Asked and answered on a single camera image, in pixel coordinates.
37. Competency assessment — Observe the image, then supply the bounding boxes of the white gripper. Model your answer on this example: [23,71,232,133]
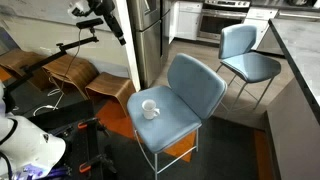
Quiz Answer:
[68,0,126,45]

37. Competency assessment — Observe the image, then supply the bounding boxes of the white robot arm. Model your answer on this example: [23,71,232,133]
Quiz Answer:
[0,36,96,180]

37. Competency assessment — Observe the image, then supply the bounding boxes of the stainless steel refrigerator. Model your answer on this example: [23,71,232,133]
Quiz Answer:
[127,0,171,89]

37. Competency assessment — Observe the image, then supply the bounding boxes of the middle wooden stool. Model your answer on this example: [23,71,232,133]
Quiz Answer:
[43,55,99,99]

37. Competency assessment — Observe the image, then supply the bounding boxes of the wooden stool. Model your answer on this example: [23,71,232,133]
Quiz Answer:
[43,55,99,99]
[85,72,136,115]
[0,49,52,91]

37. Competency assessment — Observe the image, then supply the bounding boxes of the white kitchen cabinets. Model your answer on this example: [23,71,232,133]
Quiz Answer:
[174,0,277,46]

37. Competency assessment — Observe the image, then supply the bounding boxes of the near wooden stool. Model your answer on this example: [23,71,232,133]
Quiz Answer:
[85,72,136,115]

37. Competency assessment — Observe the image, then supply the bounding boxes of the far wooden stool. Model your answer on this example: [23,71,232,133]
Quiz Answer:
[0,49,52,91]

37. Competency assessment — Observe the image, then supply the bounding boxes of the white ceramic mug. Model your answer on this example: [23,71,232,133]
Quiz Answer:
[142,99,160,120]

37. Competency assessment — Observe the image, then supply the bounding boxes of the stainless steel oven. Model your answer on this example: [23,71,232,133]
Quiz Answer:
[198,0,251,42]

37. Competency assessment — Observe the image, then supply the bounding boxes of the upper orange black clamp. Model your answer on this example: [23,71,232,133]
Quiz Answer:
[77,117,110,137]

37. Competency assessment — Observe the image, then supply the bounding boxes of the orange black clamp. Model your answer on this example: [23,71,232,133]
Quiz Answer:
[77,117,110,137]
[79,154,117,173]

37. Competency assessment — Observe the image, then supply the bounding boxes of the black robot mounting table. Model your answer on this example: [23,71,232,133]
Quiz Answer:
[30,100,117,180]

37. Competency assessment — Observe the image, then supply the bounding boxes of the near blue chair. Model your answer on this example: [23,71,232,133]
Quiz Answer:
[126,52,229,180]

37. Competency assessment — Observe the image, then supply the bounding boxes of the blue chair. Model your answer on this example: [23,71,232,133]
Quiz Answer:
[126,52,229,180]
[217,24,281,106]

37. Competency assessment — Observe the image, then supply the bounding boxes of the far blue chair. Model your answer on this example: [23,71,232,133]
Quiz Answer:
[217,24,281,106]

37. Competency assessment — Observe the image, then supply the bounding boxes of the lower orange black clamp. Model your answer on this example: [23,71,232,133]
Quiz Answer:
[79,154,117,173]

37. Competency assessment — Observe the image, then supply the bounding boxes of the grey kitchen counter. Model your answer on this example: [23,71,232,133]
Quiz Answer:
[267,19,320,180]

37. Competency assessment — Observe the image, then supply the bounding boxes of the black camera on stand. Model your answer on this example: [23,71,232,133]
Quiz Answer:
[76,18,103,29]

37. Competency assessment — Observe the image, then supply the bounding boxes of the white cable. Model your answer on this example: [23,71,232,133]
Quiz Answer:
[32,28,83,117]

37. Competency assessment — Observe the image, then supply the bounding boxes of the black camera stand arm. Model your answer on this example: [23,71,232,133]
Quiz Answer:
[3,36,98,113]

